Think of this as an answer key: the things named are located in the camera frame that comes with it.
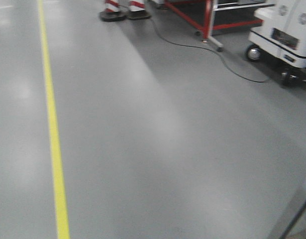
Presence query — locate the striped traffic cone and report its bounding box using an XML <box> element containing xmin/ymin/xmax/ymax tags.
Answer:
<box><xmin>98</xmin><ymin>0</ymin><xmax>126</xmax><ymax>22</ymax></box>
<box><xmin>127</xmin><ymin>0</ymin><xmax>151</xmax><ymax>20</ymax></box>

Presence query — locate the black floor cable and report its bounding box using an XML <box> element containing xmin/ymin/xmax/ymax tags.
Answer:
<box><xmin>149</xmin><ymin>17</ymin><xmax>270</xmax><ymax>83</ymax></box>

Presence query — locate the left striped traffic cone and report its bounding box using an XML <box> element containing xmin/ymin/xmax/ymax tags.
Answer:
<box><xmin>98</xmin><ymin>0</ymin><xmax>126</xmax><ymax>22</ymax></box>

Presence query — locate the right striped traffic cone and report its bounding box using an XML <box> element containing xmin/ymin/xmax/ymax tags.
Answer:
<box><xmin>127</xmin><ymin>0</ymin><xmax>151</xmax><ymax>20</ymax></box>

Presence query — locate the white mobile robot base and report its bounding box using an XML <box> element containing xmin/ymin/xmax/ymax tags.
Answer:
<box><xmin>245</xmin><ymin>0</ymin><xmax>306</xmax><ymax>86</ymax></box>

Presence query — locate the red metal frame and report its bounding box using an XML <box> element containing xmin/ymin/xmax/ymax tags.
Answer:
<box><xmin>154</xmin><ymin>0</ymin><xmax>276</xmax><ymax>52</ymax></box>

